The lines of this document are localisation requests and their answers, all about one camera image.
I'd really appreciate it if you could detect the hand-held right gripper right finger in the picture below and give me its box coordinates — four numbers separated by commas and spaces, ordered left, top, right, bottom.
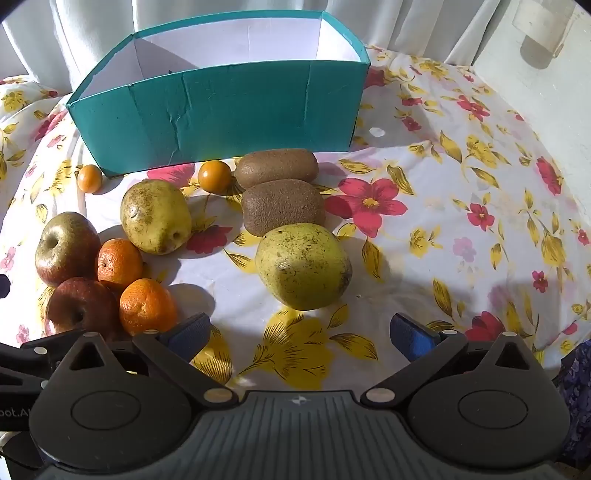
360, 312, 536, 409

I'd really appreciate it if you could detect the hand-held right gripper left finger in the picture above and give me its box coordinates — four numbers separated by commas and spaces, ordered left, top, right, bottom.
59, 312, 236, 409

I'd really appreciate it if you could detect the orange mandarin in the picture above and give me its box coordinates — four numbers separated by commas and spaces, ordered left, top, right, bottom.
119, 278, 178, 337
96, 238, 144, 292

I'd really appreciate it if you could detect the greenish red apple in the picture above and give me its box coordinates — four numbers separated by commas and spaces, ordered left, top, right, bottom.
35, 211, 102, 288

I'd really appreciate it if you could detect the yellow speckled pear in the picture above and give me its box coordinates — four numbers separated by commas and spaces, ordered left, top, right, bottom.
120, 179, 193, 256

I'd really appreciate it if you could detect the large green pear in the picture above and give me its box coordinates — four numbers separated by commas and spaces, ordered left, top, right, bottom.
255, 223, 353, 311

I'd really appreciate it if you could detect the small orange cape gooseberry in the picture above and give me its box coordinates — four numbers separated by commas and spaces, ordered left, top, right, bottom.
76, 165, 103, 194
198, 160, 233, 193

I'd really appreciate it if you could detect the brown kiwi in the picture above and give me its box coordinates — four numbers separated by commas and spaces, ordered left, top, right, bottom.
242, 179, 326, 237
234, 148, 319, 190

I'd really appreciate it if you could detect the teal cardboard box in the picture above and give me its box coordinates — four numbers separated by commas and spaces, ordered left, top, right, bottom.
65, 10, 371, 178

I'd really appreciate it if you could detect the dark patterned cloth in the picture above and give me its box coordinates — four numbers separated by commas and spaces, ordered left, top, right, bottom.
551, 339, 591, 468

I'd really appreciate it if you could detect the white floral tablecloth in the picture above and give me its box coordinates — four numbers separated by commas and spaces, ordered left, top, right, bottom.
0, 44, 591, 395

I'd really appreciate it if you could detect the white plastic pipe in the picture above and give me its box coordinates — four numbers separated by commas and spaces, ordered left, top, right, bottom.
510, 4, 583, 60

